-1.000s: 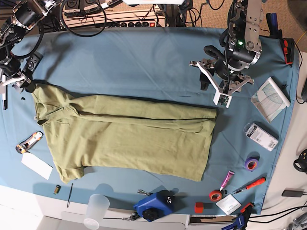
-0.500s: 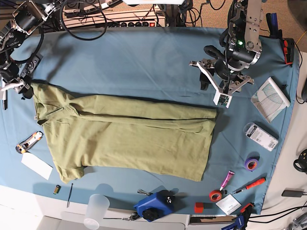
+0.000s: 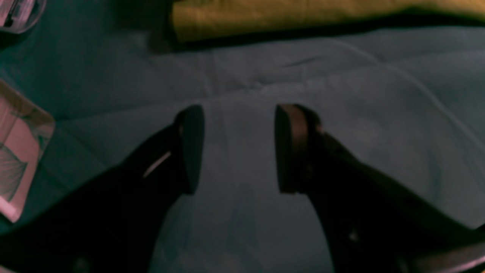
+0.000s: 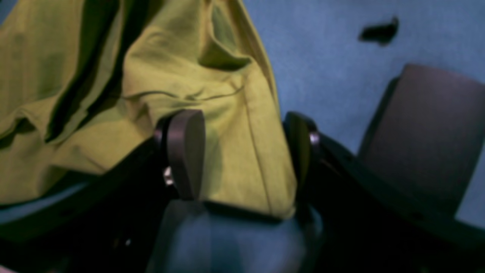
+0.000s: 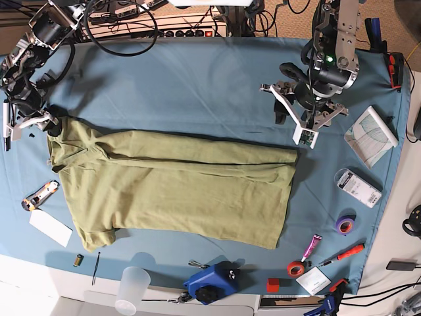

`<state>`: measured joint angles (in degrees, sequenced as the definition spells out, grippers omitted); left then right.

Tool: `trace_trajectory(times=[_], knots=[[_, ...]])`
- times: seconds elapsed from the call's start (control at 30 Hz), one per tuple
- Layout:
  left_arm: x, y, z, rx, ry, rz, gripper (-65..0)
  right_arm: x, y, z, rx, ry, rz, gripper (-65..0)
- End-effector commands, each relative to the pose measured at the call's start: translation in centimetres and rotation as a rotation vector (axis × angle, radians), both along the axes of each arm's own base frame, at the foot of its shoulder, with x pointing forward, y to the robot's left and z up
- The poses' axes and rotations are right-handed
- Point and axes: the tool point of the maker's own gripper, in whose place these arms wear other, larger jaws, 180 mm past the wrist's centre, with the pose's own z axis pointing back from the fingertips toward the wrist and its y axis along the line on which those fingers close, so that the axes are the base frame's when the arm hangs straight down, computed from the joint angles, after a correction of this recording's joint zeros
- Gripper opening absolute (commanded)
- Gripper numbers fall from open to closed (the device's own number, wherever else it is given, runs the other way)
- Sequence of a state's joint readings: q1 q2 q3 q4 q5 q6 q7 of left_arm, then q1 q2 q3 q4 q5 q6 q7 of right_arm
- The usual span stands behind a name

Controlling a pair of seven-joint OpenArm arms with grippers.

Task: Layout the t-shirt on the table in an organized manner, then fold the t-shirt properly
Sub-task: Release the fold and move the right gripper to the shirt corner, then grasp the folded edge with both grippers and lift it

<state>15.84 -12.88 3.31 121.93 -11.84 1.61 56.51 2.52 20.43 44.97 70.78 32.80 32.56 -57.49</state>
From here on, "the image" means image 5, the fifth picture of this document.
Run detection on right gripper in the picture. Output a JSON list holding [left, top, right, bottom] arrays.
[[6, 98, 66, 142]]

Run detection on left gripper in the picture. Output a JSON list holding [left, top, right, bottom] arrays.
[[260, 63, 349, 149]]

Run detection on green t-shirt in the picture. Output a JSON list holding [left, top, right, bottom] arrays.
[[47, 117, 297, 251]]

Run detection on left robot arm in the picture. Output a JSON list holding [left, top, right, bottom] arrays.
[[260, 1, 361, 148]]

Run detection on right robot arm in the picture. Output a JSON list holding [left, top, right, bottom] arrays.
[[1, 1, 86, 151]]

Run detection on white marker pen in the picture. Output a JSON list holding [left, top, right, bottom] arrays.
[[3, 100, 11, 151]]

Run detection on blue tablecloth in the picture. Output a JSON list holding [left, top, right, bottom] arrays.
[[1, 38, 410, 294]]

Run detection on orange utility knife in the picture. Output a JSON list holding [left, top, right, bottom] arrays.
[[21, 180, 59, 211]]

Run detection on power strip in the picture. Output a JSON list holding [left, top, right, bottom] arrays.
[[130, 28, 226, 39]]

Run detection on blue clamp top right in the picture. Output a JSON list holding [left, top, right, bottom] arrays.
[[364, 18, 387, 53]]

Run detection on blue clamp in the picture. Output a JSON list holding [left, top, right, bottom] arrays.
[[303, 278, 349, 316], [364, 18, 387, 53]]

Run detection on orange black clamp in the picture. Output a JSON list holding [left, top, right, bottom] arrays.
[[388, 52, 405, 89]]

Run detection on clear plastic case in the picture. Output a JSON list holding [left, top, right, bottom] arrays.
[[334, 169, 382, 208]]

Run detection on white paper card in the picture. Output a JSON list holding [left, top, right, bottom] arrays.
[[29, 209, 72, 248]]

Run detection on purple tape roll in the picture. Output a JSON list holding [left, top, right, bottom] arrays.
[[335, 215, 355, 236]]

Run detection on pink glue tube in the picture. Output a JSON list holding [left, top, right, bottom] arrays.
[[301, 234, 322, 262]]

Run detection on small green battery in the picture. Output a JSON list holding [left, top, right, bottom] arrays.
[[73, 253, 84, 267]]

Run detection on orange screwdriver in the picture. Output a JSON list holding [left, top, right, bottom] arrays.
[[318, 244, 365, 267]]

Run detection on red tape roll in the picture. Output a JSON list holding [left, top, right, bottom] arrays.
[[287, 261, 306, 278]]

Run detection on black tweezers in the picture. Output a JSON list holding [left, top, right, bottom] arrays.
[[91, 251, 101, 286]]

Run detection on white square card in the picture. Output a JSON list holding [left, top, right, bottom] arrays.
[[296, 267, 331, 296]]

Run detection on red block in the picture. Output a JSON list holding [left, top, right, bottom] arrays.
[[266, 278, 280, 293]]

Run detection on black power adapter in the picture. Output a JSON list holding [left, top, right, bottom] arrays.
[[386, 260, 417, 271]]

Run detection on blue plastic device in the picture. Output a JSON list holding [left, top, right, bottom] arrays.
[[183, 260, 239, 305]]

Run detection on clear plastic cup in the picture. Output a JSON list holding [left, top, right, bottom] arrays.
[[114, 267, 151, 315]]

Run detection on blue clamp bottom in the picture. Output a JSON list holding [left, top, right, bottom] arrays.
[[303, 278, 349, 316]]

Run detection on keys on ring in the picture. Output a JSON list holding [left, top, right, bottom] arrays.
[[141, 292, 192, 304]]

